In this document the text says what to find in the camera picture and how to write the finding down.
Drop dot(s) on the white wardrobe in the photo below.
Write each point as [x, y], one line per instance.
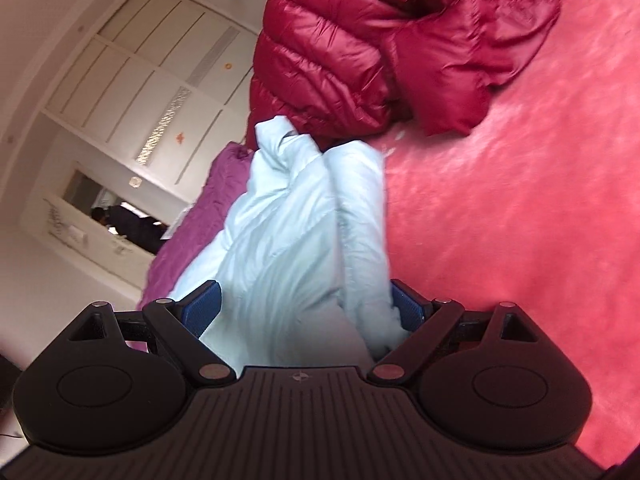
[140, 85]

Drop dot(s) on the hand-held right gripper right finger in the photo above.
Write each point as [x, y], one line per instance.
[412, 310]

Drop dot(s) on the light blue down jacket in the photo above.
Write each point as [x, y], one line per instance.
[300, 240]

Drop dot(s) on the white light switch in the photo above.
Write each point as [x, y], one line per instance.
[76, 236]

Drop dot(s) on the white door frame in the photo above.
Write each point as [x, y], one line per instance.
[45, 210]

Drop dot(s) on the purple down jacket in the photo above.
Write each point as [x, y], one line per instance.
[200, 230]

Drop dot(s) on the dark red down jacket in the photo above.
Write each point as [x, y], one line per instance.
[340, 60]

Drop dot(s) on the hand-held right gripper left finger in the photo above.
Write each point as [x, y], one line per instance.
[202, 310]

